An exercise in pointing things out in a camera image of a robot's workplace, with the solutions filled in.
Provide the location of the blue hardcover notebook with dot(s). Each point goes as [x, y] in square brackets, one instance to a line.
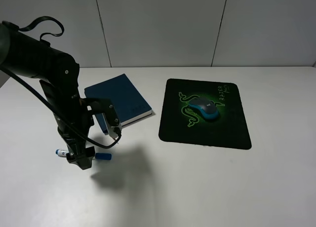
[129, 104]

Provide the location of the blue and white marker pen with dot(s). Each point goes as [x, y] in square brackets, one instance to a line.
[98, 156]

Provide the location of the black green Razer mouse pad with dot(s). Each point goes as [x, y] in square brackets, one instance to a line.
[180, 124]

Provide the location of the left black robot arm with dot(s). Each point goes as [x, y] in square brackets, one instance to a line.
[58, 76]

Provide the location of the black teal wireless mouse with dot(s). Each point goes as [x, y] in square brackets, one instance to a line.
[205, 108]

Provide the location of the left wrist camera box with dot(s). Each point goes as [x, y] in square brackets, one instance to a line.
[106, 108]

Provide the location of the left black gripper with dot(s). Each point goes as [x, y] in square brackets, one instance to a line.
[65, 99]

